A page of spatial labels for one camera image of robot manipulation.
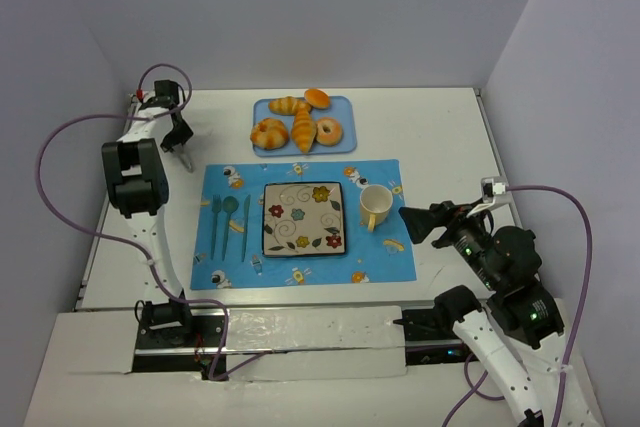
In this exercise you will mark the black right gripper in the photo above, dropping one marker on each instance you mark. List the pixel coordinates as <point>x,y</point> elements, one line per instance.
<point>445,223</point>

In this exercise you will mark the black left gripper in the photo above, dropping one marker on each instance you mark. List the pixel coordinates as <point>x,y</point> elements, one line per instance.
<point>176,134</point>

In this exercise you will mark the metal serving tongs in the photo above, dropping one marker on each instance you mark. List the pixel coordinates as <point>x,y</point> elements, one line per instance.
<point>179,152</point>

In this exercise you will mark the long striped croissant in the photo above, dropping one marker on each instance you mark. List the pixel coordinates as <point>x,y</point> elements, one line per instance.
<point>303,131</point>

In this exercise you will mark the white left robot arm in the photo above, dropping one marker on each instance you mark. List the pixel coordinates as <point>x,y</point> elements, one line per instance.
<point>138,188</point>

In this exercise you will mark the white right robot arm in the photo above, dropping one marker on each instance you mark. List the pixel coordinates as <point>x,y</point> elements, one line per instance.
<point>518,334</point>

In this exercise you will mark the round twisted bread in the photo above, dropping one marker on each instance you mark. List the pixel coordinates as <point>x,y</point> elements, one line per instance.
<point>269,134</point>

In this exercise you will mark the yellow mug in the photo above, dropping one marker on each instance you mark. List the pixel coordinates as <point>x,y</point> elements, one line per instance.
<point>375,204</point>

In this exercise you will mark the teal plastic fork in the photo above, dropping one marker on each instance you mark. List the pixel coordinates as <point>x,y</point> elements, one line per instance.
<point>216,208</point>

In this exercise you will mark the upper striped croissant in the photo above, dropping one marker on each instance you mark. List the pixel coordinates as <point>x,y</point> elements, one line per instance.
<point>288,106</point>

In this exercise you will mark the teal plastic spoon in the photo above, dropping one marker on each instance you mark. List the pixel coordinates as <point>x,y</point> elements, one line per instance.
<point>230,205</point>

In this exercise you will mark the square floral plate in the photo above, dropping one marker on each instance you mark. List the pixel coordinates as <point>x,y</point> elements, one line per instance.
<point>303,219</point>

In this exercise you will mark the teal plastic knife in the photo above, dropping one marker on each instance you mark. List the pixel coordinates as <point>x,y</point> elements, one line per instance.
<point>246,211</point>

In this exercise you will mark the sugared orange donut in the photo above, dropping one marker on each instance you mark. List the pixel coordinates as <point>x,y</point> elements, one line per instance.
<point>329,131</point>

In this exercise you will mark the blue plastic tray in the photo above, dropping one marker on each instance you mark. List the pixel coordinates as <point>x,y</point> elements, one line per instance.
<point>340,109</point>

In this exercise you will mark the round orange bun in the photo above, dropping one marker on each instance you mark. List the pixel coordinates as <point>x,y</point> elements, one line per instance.
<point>317,98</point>

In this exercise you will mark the blue cartoon placemat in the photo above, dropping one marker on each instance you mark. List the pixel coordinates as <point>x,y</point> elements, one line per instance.
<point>384,255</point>

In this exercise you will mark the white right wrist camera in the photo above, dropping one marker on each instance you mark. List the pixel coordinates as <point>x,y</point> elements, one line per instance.
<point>494,194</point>

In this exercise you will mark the metal rail with white cover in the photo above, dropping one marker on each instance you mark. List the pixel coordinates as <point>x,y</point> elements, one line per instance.
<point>295,344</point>

